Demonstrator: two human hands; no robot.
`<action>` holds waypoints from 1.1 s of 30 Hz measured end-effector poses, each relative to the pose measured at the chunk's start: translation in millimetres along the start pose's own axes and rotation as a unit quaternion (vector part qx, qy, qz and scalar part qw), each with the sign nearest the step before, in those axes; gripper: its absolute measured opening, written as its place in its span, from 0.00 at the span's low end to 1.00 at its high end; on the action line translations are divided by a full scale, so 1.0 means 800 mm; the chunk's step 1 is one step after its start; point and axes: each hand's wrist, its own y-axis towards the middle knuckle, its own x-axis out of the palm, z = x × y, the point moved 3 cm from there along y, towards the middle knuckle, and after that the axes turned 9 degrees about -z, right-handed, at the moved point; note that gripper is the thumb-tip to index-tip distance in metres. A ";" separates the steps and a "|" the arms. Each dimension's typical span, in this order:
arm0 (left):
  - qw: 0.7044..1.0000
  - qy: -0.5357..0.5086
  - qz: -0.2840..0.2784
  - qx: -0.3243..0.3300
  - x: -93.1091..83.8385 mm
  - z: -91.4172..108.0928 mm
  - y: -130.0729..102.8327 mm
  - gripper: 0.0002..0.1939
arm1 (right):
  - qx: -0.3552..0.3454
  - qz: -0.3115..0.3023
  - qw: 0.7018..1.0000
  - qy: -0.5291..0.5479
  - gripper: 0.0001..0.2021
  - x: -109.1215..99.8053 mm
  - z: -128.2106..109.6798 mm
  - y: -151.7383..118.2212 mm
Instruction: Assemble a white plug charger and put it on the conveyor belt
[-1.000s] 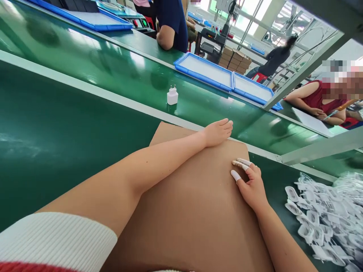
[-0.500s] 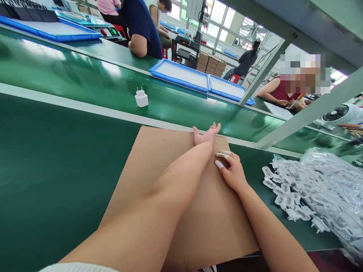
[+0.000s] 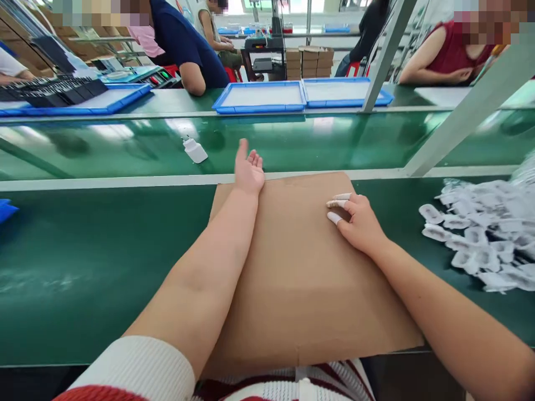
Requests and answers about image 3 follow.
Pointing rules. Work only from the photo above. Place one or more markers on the person's left hand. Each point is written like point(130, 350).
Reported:
point(250, 177)

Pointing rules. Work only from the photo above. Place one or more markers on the person's right hand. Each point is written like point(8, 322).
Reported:
point(363, 225)

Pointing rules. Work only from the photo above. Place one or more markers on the person's left fingers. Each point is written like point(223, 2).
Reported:
point(256, 161)

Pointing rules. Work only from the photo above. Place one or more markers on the person's right middle finger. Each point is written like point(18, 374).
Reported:
point(343, 196)

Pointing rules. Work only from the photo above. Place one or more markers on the person's right index finger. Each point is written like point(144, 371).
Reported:
point(337, 204)

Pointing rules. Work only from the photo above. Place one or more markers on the person's left thumb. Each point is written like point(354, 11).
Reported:
point(242, 152)

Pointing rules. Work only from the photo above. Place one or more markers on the person's right fingers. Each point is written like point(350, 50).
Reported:
point(356, 206)

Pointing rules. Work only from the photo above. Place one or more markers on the person's right thumb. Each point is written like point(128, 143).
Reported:
point(336, 220)

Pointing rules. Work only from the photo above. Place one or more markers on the green conveyor belt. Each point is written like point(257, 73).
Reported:
point(292, 142)

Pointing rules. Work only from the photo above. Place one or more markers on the white charger adapter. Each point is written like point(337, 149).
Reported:
point(195, 151)

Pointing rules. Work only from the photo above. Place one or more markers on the brown cardboard sheet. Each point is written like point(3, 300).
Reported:
point(309, 284)

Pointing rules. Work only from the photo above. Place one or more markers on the red plastic stool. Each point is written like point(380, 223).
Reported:
point(233, 73)

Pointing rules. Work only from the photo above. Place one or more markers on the black machine on stand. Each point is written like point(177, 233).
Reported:
point(265, 46)

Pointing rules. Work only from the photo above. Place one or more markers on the stack of brown cartons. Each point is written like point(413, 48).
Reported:
point(309, 62)

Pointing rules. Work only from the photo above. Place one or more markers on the pile of white plastic packets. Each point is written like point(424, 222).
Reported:
point(489, 238)

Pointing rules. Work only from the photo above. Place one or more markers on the long blue plastic tray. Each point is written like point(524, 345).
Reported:
point(113, 100)

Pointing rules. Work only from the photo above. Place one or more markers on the white sheet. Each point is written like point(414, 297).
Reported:
point(443, 95)

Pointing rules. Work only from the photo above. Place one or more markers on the person's body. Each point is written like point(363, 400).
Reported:
point(292, 384)

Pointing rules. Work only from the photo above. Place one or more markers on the row of black boxes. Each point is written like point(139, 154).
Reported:
point(54, 92)

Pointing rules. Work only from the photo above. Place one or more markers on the blue plastic piece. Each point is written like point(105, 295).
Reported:
point(6, 211)

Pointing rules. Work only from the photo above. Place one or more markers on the grey slanted metal frame post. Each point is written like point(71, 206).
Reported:
point(468, 113)

